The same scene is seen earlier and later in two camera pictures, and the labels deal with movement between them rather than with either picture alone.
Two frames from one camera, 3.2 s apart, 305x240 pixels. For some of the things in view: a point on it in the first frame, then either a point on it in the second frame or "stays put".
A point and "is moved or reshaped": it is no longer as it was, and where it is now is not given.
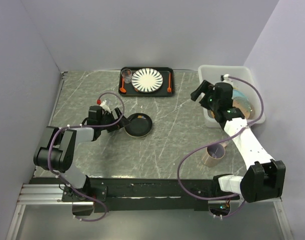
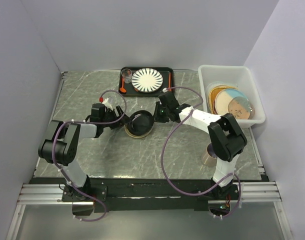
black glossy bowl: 141,124 is moved or reshaped
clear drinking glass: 126,73 stays put
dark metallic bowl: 247,109 stays put
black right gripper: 205,87 -> 157,118
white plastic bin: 242,79 stays put
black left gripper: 123,122 stays put
